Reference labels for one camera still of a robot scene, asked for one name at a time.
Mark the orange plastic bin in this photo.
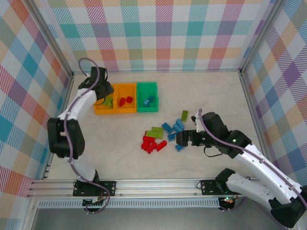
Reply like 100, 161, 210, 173
114, 83, 139, 114
93, 83, 118, 115

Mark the green plastic bin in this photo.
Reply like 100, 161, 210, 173
136, 82, 159, 113

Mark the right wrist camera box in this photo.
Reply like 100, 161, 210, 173
190, 114, 204, 133

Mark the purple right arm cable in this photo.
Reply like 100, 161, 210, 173
198, 108, 307, 213

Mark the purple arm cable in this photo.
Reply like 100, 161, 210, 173
63, 58, 111, 215
198, 108, 307, 213

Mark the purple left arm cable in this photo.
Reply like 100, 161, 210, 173
63, 58, 111, 215

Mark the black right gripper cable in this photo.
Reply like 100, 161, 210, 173
203, 145, 225, 158

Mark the aluminium frame side rail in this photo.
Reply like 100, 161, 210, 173
239, 71, 276, 177
42, 74, 75, 180

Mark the aluminium frame back rail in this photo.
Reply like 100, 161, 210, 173
71, 69, 242, 75

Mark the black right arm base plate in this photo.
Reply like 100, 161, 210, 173
200, 179, 245, 196

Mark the aluminium mounting rail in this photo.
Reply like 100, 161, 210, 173
26, 177, 291, 199

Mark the slotted cable duct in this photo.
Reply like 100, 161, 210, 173
37, 200, 221, 209

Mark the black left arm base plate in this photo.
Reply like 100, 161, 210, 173
72, 180, 118, 197

